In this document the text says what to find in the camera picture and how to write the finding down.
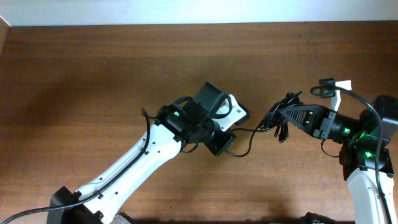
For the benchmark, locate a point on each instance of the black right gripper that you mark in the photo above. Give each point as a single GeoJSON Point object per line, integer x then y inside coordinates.
{"type": "Point", "coordinates": [325, 123]}

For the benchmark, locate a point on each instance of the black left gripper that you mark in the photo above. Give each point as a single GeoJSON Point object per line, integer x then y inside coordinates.
{"type": "Point", "coordinates": [219, 149]}

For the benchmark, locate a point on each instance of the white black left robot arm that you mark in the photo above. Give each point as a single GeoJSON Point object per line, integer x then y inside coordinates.
{"type": "Point", "coordinates": [205, 118]}

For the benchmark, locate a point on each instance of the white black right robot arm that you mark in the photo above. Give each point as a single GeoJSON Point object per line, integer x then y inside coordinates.
{"type": "Point", "coordinates": [367, 166]}

